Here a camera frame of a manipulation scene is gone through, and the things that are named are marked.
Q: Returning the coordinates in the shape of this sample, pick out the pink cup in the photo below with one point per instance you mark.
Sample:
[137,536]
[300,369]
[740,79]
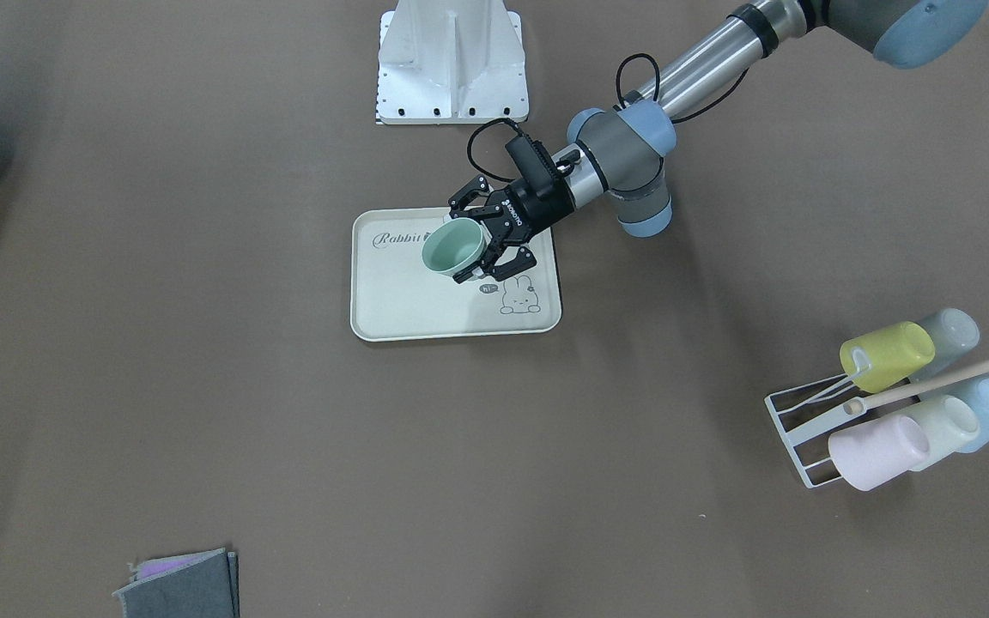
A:
[874,452]

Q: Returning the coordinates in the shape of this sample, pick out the green cup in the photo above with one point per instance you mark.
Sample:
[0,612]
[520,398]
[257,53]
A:
[452,245]

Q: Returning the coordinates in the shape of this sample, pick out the grey cup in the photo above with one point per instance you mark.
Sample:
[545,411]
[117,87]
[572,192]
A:
[954,333]

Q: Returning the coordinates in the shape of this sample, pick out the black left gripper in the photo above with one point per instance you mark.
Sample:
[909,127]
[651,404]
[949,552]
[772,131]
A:
[531,211]

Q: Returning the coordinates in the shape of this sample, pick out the white wire cup rack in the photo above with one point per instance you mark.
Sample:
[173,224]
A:
[805,416]

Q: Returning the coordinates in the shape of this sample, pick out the yellow cup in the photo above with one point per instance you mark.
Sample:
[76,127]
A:
[881,358]

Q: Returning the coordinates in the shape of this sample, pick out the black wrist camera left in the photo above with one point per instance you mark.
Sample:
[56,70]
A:
[535,165]

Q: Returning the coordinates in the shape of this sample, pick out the cream rabbit tray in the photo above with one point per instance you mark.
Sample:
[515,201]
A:
[395,297]

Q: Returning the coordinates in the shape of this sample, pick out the cream white cup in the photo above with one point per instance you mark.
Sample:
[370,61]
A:
[947,422]

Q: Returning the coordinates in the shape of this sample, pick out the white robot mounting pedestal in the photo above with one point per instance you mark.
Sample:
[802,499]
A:
[451,62]

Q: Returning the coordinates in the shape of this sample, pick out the grey folded cloth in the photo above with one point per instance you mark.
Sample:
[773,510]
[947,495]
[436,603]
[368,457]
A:
[200,584]

